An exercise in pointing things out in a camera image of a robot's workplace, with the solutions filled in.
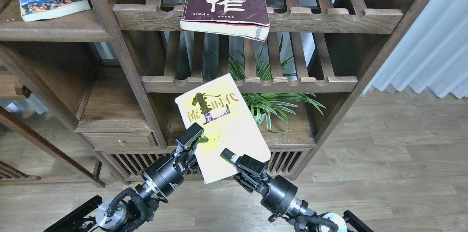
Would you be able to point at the maroon book white characters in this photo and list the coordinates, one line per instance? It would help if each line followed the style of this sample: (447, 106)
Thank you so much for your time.
(243, 18)

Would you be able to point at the dark wooden chair frame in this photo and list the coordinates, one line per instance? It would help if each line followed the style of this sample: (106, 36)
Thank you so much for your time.
(14, 124)

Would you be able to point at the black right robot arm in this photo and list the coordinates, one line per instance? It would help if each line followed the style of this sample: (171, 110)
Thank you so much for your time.
(326, 222)

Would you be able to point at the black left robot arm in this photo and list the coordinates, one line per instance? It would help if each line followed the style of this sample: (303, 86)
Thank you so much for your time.
(134, 206)

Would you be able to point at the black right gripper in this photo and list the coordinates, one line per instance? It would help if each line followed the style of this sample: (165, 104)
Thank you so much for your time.
(278, 194)

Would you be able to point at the yellow green cover book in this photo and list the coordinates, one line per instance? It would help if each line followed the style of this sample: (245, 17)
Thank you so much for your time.
(219, 108)

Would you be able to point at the dark wooden bookshelf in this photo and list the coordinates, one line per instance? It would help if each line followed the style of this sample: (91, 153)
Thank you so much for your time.
(113, 71)

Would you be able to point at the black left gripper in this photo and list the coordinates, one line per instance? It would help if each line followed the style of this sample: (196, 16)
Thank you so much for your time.
(166, 174)

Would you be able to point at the white pleated curtain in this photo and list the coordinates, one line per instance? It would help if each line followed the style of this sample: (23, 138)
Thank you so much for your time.
(432, 55)

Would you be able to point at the green spider plant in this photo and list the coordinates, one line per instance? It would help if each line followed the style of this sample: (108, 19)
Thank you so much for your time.
(271, 103)

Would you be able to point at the white plant pot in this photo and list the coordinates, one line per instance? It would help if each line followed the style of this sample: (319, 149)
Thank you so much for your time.
(259, 118)

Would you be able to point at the brass drawer knob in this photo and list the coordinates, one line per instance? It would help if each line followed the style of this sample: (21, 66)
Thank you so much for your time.
(121, 142)

